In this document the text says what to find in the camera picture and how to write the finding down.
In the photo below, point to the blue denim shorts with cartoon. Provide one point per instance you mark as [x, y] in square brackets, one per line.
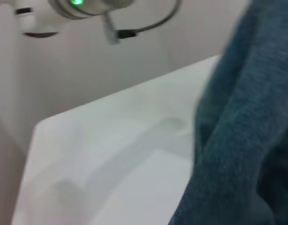
[247, 140]

